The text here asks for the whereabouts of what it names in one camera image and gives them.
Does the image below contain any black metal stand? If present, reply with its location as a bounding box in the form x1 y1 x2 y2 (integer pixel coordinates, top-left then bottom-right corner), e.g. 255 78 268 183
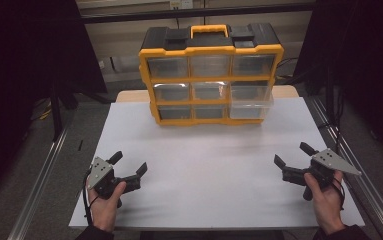
49 74 80 142

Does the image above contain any black cable behind cabinet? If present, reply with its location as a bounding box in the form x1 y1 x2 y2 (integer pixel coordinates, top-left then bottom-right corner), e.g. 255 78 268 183
274 57 301 82

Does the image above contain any black floor cable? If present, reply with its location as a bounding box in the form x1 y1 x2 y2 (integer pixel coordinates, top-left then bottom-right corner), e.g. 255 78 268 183
318 93 347 155

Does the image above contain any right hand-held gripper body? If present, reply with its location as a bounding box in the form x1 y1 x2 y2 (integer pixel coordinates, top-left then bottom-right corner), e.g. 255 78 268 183
281 148 363 202

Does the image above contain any yellow floor cable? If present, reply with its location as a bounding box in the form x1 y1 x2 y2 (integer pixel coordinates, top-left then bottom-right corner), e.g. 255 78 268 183
38 102 54 122

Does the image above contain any clear plastic drawer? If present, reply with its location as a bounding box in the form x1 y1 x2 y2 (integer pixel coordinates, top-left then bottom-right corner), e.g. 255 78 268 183
228 81 275 120

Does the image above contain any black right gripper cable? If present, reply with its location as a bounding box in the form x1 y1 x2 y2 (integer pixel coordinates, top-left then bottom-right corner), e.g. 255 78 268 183
331 176 347 212

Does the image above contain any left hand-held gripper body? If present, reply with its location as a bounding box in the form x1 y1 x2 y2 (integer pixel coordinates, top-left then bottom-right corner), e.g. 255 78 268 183
87 156 143 208

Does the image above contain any person's left hand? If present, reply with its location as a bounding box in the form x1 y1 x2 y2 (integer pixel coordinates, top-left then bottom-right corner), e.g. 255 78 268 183
87 180 127 234

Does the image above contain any black horizontal bar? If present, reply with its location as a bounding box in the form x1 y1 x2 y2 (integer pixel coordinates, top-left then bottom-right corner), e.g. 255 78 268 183
78 2 317 25

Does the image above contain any set of clear drawers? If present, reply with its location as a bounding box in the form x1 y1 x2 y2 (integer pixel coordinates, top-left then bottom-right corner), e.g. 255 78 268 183
147 54 276 120

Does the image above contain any person's right hand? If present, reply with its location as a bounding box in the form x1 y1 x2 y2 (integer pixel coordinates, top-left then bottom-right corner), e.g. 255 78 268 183
303 170 346 236

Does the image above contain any aluminium floor rail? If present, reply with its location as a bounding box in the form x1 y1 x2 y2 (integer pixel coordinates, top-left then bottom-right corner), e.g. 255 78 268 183
305 95 383 240
7 124 72 240

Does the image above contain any yellow and black organizer cabinet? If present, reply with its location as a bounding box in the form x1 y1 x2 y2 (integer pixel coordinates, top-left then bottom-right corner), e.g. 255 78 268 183
138 23 285 127

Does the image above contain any white wall socket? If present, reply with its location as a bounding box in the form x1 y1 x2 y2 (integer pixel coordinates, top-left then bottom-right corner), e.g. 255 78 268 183
169 0 194 10

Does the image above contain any black curtain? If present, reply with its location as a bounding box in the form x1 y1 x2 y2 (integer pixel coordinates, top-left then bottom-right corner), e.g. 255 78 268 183
293 0 383 165
0 0 109 204

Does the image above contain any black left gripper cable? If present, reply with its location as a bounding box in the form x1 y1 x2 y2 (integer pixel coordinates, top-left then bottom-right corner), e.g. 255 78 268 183
82 168 101 228

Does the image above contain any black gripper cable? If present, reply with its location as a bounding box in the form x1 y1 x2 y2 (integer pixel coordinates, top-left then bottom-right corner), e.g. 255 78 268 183
331 176 347 212
82 168 101 228

